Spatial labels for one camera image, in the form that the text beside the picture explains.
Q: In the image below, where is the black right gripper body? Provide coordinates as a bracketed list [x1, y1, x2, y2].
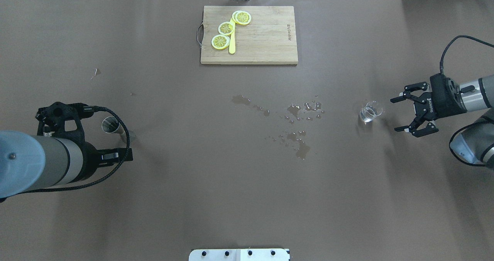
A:
[413, 73, 467, 122]

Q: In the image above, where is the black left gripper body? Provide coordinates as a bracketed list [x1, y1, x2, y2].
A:
[69, 142, 134, 183]

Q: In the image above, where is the steel double jigger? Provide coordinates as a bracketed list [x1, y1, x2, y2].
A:
[101, 116, 136, 144]

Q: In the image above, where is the small clear glass cup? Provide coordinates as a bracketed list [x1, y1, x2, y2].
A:
[359, 101, 384, 124]

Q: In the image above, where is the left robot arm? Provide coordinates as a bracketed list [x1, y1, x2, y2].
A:
[0, 130, 134, 202]

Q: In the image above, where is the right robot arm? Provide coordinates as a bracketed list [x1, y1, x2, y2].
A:
[390, 73, 494, 171]

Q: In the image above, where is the bamboo cutting board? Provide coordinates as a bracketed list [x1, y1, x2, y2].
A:
[200, 6, 298, 65]

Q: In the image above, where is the lemon slice middle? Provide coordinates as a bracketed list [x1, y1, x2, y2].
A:
[218, 21, 236, 36]

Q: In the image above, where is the lemon slice far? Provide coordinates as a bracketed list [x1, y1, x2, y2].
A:
[232, 10, 252, 25]

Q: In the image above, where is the black braided cable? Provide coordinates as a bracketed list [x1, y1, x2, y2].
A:
[23, 106, 129, 193]

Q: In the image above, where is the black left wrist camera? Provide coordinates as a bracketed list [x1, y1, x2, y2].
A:
[35, 102, 96, 139]

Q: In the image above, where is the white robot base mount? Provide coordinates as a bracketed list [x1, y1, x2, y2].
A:
[188, 248, 291, 261]

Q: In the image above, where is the lemon slice near handle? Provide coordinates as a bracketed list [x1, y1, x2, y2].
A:
[211, 34, 230, 50]

